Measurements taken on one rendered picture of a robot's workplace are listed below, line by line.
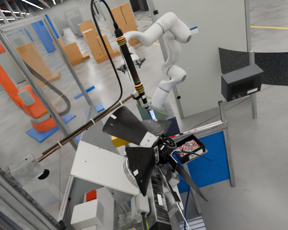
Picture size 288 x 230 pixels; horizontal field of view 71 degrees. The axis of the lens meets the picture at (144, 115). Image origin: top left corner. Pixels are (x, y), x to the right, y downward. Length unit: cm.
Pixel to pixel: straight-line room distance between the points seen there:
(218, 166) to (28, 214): 164
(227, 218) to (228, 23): 232
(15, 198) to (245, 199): 196
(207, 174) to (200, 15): 194
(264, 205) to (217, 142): 75
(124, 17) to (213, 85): 652
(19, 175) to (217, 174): 176
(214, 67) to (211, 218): 200
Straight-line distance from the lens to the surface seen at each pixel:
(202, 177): 217
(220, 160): 208
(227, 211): 227
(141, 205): 102
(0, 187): 92
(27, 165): 91
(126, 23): 921
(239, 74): 162
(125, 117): 118
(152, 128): 135
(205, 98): 336
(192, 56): 302
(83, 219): 140
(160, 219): 100
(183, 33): 149
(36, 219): 104
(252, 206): 230
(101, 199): 157
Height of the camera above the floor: 197
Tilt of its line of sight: 31 degrees down
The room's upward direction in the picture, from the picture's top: 22 degrees counter-clockwise
